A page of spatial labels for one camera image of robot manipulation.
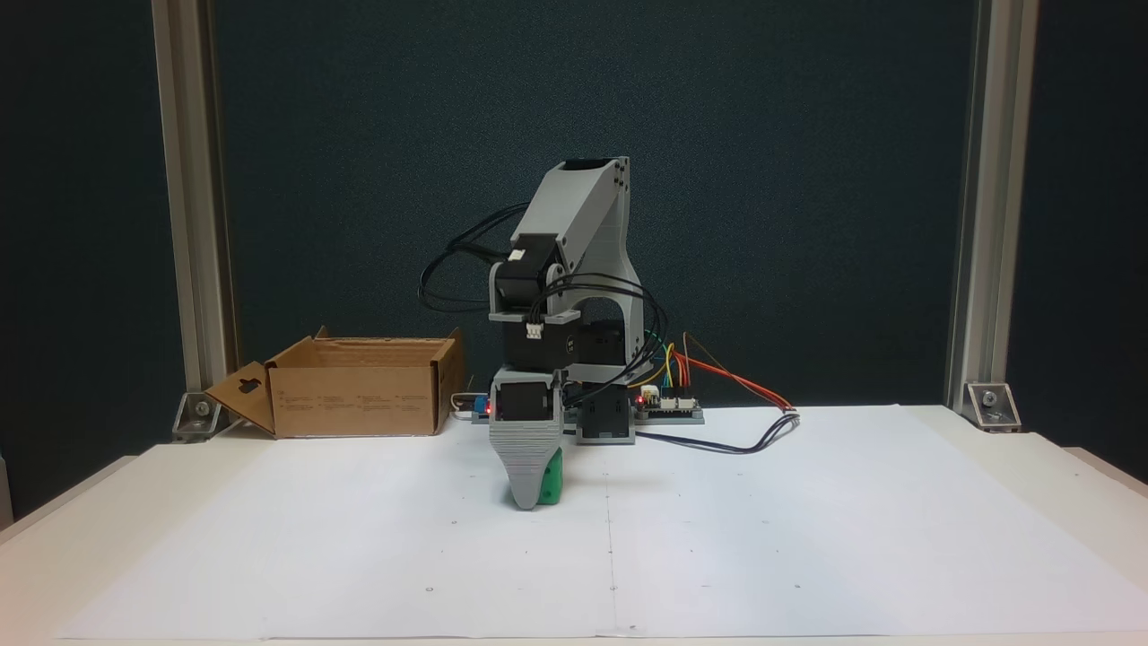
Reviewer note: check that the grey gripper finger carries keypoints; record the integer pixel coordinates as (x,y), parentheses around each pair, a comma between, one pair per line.
(525,458)

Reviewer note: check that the green dice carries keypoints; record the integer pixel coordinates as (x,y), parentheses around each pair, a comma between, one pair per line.
(553,480)

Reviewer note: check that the grey printed robot arm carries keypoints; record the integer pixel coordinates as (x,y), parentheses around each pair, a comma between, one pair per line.
(583,206)

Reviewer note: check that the small controller circuit board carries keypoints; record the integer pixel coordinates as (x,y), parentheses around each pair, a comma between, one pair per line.
(673,408)

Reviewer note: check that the open cardboard box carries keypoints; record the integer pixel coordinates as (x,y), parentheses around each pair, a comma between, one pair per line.
(359,395)

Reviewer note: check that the metal corner bracket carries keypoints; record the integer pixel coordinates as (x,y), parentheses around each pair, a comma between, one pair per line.
(199,417)
(991,408)

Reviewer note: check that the aluminium frame post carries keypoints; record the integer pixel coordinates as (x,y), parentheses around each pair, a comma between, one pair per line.
(193,179)
(991,179)

